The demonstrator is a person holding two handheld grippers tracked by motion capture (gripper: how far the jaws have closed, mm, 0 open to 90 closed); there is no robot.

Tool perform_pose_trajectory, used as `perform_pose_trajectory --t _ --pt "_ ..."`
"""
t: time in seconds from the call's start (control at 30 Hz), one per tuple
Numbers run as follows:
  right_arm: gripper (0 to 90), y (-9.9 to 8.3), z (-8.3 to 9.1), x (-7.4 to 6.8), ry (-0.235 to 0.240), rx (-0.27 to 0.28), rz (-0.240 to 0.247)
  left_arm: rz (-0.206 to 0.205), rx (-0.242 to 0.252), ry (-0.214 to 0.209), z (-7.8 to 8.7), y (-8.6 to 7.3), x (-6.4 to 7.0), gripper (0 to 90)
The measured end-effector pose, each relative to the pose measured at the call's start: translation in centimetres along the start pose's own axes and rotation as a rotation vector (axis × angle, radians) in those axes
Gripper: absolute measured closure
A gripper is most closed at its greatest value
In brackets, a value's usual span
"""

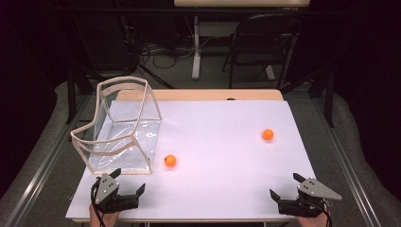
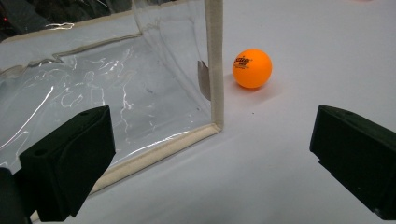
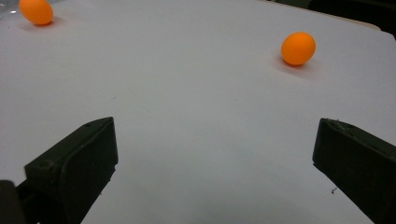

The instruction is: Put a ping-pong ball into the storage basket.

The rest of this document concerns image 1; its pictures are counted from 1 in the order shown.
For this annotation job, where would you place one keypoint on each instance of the white-legged desk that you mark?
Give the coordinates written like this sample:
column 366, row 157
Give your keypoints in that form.
column 196, row 47

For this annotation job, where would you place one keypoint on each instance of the person's left hand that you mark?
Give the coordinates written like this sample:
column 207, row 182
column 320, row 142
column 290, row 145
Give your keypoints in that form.
column 105, row 219

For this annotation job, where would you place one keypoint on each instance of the light wooden table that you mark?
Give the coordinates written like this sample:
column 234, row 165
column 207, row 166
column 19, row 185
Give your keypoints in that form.
column 195, row 94

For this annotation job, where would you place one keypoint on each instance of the aluminium floor rail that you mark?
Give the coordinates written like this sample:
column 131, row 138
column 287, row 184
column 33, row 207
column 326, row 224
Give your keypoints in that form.
column 41, row 164
column 345, row 160

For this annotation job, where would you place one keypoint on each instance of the orange ping-pong ball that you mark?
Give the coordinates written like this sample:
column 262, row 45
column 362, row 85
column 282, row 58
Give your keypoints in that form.
column 170, row 161
column 268, row 134

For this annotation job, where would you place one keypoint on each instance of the clear plastic bag beige trim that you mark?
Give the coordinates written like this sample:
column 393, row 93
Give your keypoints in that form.
column 126, row 135

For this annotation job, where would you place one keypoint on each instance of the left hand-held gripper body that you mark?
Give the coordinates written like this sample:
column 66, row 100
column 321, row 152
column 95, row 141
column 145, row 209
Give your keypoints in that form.
column 108, row 197

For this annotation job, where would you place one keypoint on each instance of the black metal stand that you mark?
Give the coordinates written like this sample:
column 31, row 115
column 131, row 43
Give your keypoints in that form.
column 71, row 94
column 329, row 97

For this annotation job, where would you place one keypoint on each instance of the person's right hand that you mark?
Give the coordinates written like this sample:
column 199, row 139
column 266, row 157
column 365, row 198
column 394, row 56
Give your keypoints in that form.
column 310, row 221

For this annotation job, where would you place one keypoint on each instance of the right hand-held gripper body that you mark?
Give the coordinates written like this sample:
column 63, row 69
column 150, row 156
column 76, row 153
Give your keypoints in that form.
column 307, row 198

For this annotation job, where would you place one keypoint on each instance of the black folding chair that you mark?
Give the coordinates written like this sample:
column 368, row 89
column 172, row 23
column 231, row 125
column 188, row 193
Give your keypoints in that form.
column 261, row 38

